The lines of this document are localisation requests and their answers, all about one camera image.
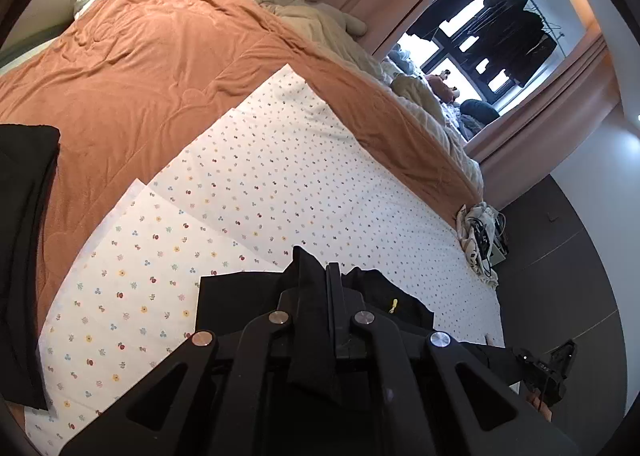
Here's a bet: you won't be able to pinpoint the cream printed tote bag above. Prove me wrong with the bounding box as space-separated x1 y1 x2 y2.
456 203 501 287

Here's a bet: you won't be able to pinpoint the blue plush toy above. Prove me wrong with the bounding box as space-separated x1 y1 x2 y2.
385 48 417 75

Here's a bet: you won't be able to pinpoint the black charger cables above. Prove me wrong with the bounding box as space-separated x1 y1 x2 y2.
470 216 507 261

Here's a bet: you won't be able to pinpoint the beige duvet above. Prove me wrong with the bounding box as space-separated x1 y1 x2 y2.
320 26 484 183

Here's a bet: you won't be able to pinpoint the folded black clothes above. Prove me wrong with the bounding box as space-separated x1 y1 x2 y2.
0 124 62 412

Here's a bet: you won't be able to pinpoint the white spotted bed sheet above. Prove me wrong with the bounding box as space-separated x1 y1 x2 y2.
25 63 502 456

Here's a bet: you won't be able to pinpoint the person's right hand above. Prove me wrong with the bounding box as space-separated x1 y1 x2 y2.
527 388 554 423

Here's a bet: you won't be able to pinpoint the brown plush toy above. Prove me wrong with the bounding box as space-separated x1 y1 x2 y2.
425 73 462 104

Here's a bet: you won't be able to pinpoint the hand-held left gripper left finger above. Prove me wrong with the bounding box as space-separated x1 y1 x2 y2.
60 246 331 456

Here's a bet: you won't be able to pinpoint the orange blanket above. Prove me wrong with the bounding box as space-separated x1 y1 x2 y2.
0 0 485 337

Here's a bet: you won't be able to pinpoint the dark round cushion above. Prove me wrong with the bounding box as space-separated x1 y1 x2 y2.
460 99 501 125

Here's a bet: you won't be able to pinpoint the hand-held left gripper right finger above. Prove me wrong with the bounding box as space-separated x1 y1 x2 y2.
326 262 581 456

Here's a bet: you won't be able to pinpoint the beige teddy bear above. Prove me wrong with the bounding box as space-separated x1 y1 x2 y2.
250 0 369 40

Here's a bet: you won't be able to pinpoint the black long-sleeve shirt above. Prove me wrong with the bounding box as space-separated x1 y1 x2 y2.
195 248 523 402

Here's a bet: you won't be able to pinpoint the white nightstand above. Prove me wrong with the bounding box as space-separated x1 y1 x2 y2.
487 215 512 267

